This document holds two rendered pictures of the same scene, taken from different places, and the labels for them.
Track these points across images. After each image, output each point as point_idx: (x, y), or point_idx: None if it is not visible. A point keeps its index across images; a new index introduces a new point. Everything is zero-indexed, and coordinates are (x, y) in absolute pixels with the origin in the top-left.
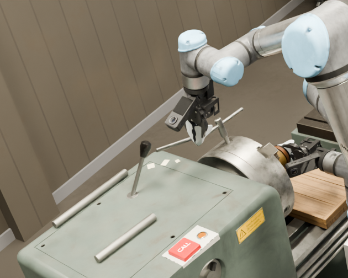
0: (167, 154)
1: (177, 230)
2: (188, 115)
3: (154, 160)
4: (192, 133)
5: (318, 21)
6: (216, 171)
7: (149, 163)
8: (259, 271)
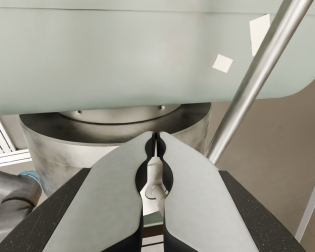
0: (277, 79)
1: None
2: None
3: (304, 30)
4: (168, 166)
5: None
6: (48, 85)
7: (314, 4)
8: None
